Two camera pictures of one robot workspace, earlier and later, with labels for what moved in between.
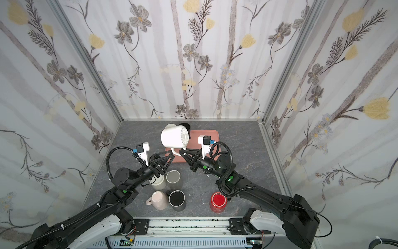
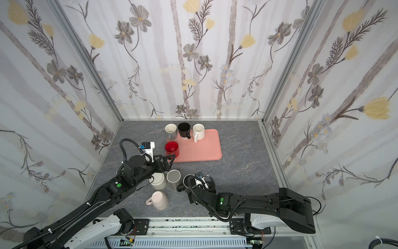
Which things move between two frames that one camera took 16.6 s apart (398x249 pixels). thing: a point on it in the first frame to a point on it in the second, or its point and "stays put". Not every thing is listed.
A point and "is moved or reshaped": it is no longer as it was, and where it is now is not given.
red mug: [218, 202] is moved or reshaped
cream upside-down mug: [158, 183] stays put
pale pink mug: [159, 199] stays put
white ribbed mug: [175, 137] to [198, 132]
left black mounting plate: [142, 226] stays put
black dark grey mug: [177, 199] to [189, 181]
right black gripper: [197, 162] to [189, 182]
